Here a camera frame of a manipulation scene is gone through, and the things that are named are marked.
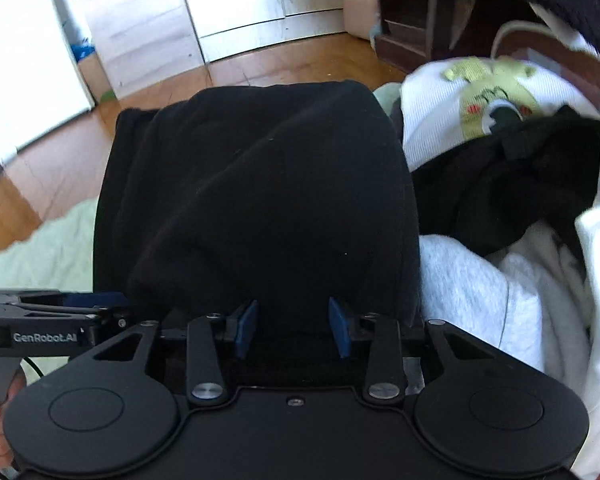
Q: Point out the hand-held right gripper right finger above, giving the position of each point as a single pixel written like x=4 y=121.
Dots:
x=339 y=327

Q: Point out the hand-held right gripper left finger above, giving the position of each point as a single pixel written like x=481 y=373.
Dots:
x=247 y=327

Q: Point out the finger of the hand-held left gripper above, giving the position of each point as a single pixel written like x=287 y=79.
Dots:
x=95 y=300

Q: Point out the black garment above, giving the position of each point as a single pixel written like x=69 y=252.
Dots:
x=260 y=185

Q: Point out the light grey garment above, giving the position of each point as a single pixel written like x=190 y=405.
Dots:
x=470 y=285

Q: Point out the cardboard box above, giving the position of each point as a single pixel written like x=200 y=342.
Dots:
x=95 y=75

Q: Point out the white top with green print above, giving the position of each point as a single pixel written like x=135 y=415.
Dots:
x=430 y=110

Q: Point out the white garment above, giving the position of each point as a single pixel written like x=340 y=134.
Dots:
x=580 y=310

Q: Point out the dark brown nightstand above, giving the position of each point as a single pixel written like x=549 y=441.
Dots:
x=410 y=45

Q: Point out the pink stool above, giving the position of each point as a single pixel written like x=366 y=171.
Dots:
x=360 y=15

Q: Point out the white wardrobe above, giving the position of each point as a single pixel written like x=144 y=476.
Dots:
x=230 y=0

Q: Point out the black knitted cloth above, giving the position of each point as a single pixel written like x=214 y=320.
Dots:
x=555 y=5

